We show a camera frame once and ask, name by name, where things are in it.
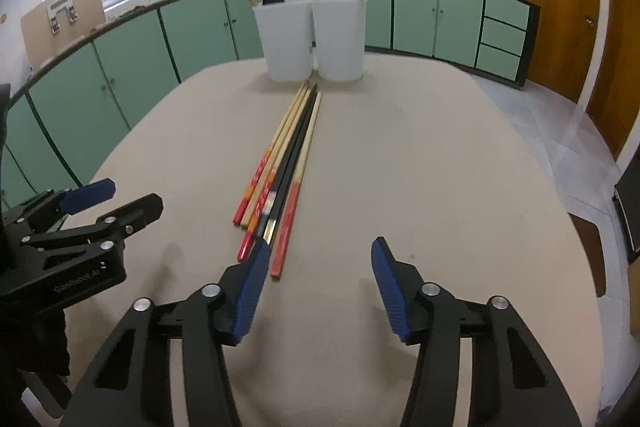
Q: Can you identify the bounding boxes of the cardboard box on counter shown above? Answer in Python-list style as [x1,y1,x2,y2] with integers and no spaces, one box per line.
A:
[21,0,106,70]

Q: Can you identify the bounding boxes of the plain bamboo chopstick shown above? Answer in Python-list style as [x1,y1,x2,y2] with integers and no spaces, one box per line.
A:
[240,82,314,229]

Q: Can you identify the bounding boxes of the red tipped bamboo chopstick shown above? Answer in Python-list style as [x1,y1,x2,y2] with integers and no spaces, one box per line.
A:
[232,81,308,227]

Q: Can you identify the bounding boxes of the brown wooden door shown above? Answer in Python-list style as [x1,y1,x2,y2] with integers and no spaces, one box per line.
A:
[527,0,639,160]

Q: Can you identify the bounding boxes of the white plastic container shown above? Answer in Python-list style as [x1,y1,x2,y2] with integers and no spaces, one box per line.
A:
[311,0,367,82]
[253,0,314,82]

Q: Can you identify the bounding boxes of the white plastic container left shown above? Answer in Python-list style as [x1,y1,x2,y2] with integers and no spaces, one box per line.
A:
[253,0,314,82]

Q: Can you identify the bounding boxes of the green lower kitchen cabinets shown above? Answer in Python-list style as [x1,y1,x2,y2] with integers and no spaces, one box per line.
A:
[1,0,540,207]

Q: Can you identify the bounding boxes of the brown wooden chair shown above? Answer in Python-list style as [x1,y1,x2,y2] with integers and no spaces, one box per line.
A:
[570,213,606,298]

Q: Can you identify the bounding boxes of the white plastic container right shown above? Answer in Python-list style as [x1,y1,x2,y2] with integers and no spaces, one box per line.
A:
[311,0,367,82]

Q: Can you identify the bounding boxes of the black chopstick silver band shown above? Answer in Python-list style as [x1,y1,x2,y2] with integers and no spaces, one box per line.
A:
[254,84,318,244]

